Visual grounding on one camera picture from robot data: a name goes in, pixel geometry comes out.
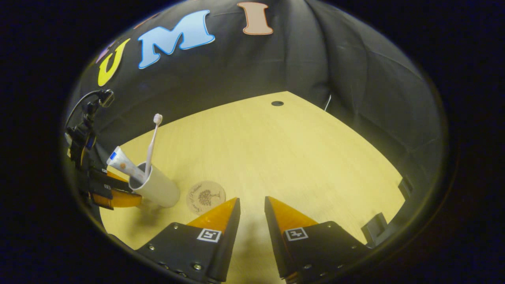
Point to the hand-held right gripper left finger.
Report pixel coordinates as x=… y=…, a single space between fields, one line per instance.
x=230 y=236

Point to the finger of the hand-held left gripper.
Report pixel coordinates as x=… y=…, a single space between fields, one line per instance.
x=100 y=177
x=118 y=200

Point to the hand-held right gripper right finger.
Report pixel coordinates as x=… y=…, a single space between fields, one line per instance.
x=274 y=236

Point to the white toothpaste tube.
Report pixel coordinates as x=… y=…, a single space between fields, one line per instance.
x=122 y=162

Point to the round wooden coaster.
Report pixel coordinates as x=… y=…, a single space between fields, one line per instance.
x=205 y=196

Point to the pink white toothbrush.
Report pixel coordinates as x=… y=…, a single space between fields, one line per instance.
x=152 y=146

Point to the black backdrop cloth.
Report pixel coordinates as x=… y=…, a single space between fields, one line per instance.
x=315 y=59

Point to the black desk edge bracket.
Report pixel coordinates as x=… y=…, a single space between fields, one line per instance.
x=405 y=188
x=375 y=225

